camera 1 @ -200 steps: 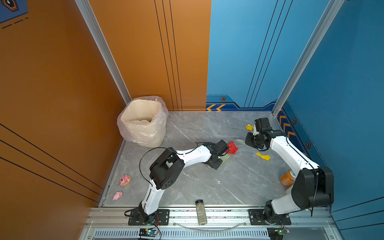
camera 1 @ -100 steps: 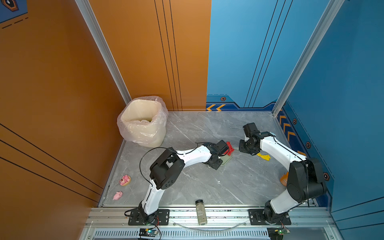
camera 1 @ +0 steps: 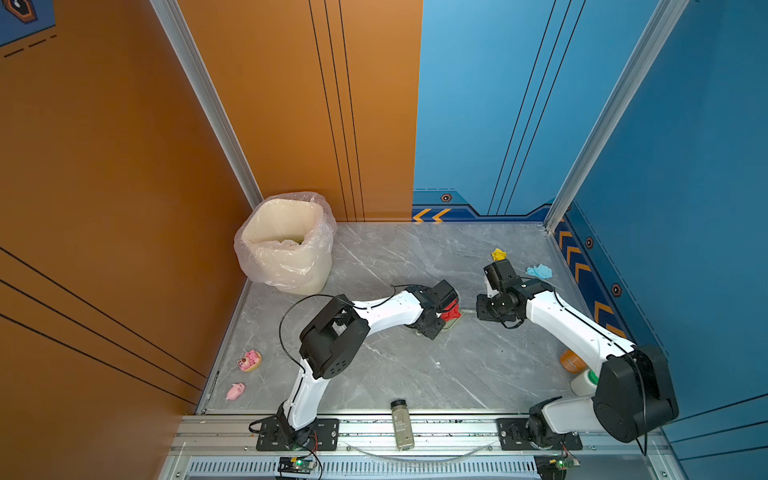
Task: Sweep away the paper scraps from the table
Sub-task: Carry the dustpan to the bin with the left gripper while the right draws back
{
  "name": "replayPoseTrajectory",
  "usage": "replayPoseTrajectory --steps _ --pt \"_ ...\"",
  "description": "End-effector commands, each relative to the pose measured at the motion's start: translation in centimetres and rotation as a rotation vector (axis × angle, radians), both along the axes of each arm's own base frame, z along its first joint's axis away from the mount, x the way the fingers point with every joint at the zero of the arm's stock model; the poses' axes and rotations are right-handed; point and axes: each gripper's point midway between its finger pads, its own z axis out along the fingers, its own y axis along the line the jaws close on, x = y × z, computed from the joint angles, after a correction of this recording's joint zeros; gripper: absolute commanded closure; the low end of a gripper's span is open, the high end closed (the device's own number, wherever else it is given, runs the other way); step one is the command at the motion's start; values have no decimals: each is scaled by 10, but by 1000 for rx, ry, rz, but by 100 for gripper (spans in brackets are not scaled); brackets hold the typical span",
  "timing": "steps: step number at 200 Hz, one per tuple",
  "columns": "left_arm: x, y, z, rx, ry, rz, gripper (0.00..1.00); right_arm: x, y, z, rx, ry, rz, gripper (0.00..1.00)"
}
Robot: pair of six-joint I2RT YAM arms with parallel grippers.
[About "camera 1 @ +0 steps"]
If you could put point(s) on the glass jar black lid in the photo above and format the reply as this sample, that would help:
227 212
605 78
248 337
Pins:
401 421

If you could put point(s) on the right green circuit board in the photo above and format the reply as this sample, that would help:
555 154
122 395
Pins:
555 468

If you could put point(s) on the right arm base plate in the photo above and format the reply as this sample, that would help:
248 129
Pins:
514 434

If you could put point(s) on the white cable duct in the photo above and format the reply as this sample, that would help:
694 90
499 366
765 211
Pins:
358 467

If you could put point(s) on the light blue paper scrap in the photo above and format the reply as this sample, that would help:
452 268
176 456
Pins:
540 271

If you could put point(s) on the aluminium corner post right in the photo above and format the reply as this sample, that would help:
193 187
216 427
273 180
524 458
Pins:
653 38

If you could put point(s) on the aluminium corner post left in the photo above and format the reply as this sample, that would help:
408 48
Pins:
176 29

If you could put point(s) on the large red paper scrap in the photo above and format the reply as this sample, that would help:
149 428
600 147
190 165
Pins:
451 313

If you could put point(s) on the left green circuit board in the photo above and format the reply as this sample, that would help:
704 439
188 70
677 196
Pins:
297 467

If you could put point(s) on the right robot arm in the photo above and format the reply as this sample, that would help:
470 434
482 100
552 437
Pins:
634 393

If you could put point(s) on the aluminium corner post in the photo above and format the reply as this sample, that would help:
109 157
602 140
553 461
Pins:
653 38
176 29

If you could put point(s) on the trash bin with plastic bag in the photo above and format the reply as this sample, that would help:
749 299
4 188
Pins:
287 242

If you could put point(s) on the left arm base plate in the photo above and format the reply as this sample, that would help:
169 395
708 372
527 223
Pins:
320 436

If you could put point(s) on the green circuit board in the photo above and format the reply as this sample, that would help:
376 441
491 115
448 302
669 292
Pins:
297 467
555 468

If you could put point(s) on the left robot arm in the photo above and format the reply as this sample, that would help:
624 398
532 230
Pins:
331 340

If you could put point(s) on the white bottle green cap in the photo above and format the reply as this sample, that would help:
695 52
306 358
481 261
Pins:
585 383

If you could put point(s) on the yellow paper scrap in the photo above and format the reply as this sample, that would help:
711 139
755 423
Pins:
498 255

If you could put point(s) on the pink pig toy on donut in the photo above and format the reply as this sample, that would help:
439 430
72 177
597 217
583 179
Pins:
250 361

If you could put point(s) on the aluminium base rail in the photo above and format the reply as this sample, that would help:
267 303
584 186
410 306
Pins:
448 433

